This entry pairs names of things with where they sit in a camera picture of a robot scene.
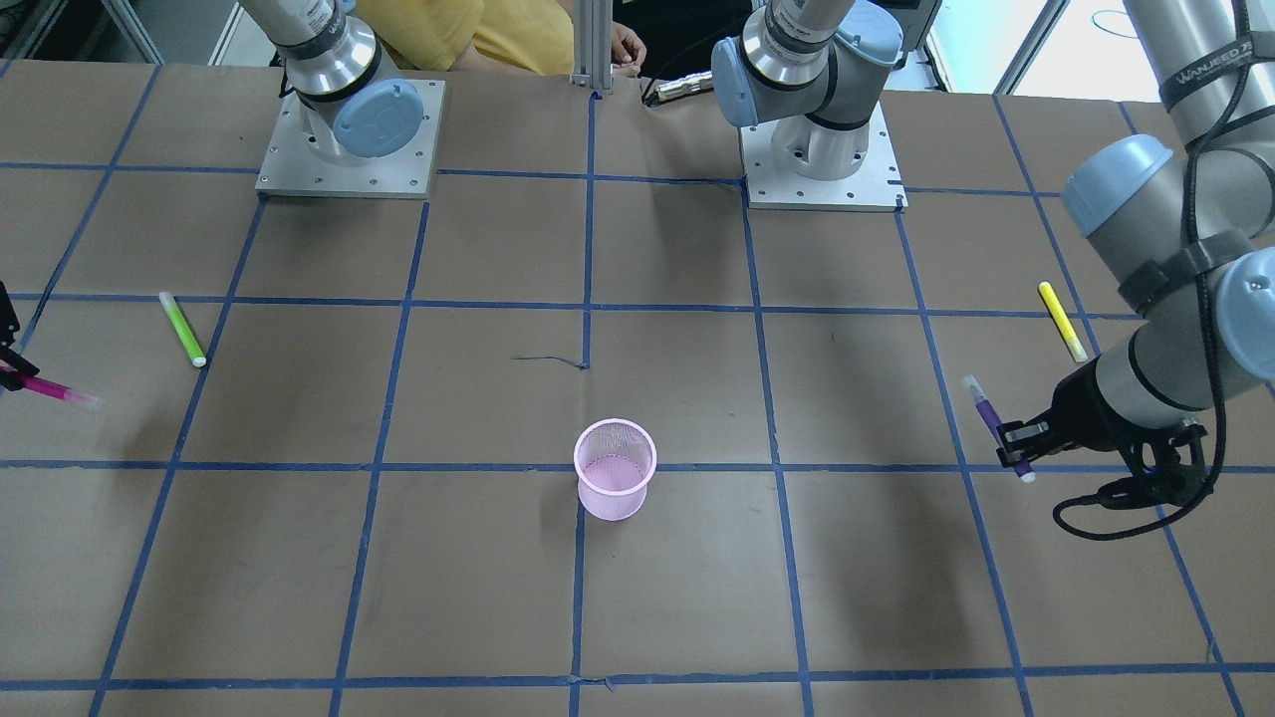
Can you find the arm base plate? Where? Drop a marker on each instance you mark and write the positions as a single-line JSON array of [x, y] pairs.
[[379, 144], [794, 164]]

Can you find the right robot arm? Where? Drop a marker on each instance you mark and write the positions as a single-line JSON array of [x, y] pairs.
[[149, 183]]

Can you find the yellow pen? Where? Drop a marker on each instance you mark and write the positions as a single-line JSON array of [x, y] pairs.
[[1062, 323]]

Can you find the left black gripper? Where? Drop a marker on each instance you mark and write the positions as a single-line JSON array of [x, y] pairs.
[[1088, 406]]

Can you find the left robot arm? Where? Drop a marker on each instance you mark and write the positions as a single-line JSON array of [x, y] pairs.
[[1178, 229]]

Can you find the person in yellow shirt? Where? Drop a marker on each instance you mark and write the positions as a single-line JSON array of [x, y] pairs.
[[519, 38]]

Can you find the pink mesh cup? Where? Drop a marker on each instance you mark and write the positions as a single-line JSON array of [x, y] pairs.
[[615, 460]]

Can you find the pink pen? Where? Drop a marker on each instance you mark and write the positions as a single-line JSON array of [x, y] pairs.
[[15, 380]]

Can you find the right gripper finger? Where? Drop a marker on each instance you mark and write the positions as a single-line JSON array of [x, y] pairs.
[[14, 365]]

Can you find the green pen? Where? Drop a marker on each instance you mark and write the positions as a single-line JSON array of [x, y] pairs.
[[183, 330]]

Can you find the purple pen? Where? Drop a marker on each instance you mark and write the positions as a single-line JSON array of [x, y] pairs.
[[993, 422]]

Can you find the aluminium frame post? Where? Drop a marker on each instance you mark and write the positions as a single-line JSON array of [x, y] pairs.
[[592, 65]]

